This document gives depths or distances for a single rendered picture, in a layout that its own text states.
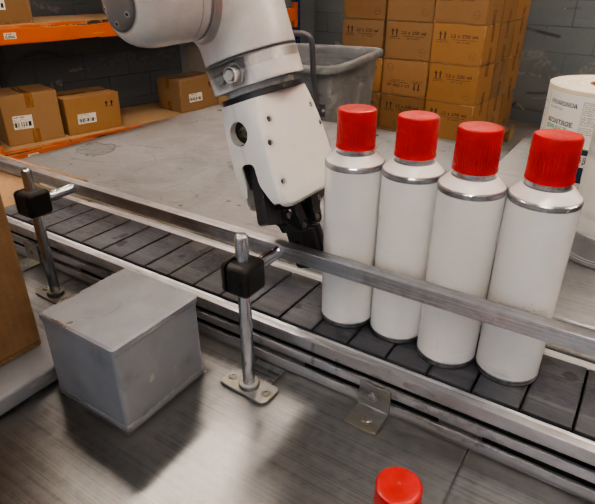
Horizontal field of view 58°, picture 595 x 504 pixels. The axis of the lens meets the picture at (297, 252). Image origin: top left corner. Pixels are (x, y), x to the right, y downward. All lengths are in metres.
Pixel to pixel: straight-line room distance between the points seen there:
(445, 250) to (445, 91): 3.54
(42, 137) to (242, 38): 3.60
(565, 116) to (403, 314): 0.55
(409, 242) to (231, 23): 0.23
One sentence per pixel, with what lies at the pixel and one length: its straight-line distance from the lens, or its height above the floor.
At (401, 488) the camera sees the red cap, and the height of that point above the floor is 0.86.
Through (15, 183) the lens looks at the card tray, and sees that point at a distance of 1.14.
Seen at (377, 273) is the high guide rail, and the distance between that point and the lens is 0.45.
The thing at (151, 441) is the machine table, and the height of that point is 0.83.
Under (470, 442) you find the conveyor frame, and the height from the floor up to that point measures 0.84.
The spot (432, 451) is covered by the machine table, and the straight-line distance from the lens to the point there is 0.49.
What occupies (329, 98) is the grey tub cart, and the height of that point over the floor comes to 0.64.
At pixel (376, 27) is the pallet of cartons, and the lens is 4.16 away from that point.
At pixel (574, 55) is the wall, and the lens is 5.15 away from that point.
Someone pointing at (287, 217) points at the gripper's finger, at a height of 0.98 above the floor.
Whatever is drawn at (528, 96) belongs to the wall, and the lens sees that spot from 5.31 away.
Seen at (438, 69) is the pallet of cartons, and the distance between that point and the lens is 3.95.
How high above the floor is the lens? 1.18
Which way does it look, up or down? 28 degrees down
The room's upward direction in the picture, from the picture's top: straight up
